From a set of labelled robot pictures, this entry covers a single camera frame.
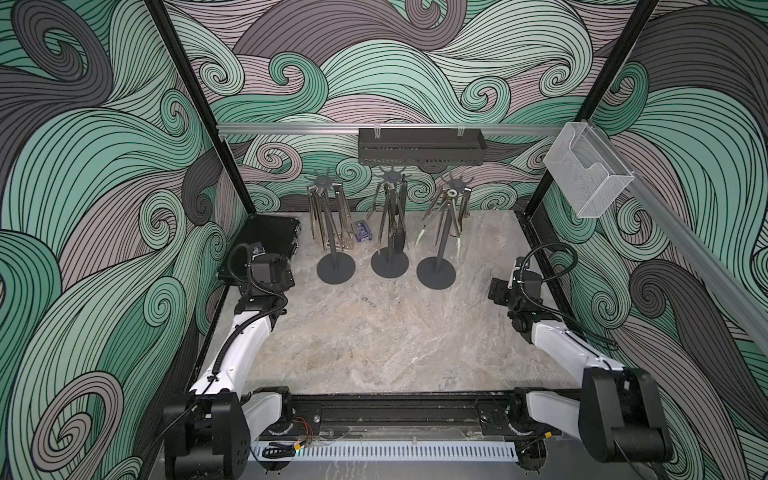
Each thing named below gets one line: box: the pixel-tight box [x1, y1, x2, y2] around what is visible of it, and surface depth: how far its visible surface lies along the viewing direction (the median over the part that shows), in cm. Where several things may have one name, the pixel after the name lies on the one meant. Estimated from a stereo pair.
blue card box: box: [354, 220, 373, 242], surface depth 115 cm
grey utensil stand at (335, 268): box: [307, 170, 356, 285], surface depth 105 cm
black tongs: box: [394, 174, 408, 253], surface depth 84 cm
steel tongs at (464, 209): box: [459, 187, 472, 220], surface depth 76 cm
